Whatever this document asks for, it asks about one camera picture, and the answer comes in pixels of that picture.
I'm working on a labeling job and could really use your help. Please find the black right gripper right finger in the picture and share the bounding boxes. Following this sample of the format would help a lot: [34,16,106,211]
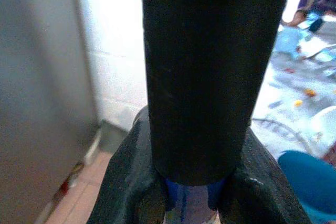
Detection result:
[216,126,312,224]

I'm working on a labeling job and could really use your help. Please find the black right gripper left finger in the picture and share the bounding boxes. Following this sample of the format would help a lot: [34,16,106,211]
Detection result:
[87,105,169,224]

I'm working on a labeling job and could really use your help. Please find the teal plastic dustpan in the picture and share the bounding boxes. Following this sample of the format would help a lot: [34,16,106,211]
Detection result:
[277,150,336,218]

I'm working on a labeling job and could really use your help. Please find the white round bowl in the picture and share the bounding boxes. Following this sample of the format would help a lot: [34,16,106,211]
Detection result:
[308,105,336,147]

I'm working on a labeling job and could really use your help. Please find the white patterned cloth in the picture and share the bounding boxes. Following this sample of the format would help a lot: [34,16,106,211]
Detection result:
[250,19,336,162]

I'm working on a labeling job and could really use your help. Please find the grey metal cabinet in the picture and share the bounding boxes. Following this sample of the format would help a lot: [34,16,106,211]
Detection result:
[0,0,99,224]

